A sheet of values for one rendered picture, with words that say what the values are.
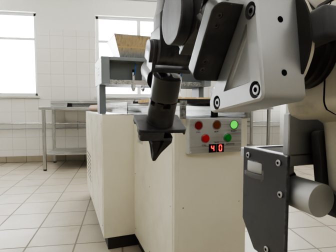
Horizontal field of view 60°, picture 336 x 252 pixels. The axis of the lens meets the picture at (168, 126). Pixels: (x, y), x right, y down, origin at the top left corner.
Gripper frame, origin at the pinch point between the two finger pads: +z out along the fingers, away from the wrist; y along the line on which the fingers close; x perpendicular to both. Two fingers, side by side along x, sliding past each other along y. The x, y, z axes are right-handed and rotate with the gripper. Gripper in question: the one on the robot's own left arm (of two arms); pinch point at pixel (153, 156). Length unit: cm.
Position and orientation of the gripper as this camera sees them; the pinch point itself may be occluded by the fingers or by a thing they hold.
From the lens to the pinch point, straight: 66.8
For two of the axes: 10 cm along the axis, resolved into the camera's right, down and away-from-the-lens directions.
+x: 2.9, 5.1, -8.1
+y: -9.4, 0.1, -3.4
